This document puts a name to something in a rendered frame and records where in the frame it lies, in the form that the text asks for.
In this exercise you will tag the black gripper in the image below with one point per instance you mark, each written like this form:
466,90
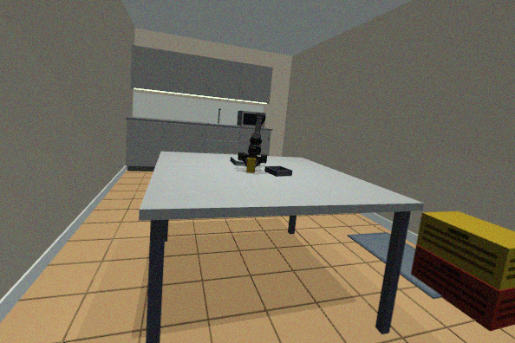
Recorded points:
243,157

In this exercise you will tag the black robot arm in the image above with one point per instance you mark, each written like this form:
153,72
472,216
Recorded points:
256,137

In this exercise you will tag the olive square cup with yellow rim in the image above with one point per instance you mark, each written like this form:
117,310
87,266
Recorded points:
251,165

